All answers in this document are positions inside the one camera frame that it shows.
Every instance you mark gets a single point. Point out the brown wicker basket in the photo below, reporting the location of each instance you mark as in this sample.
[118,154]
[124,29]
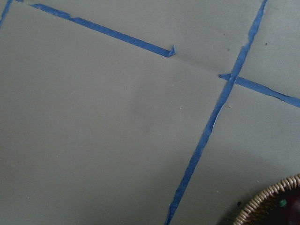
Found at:
[278,204]

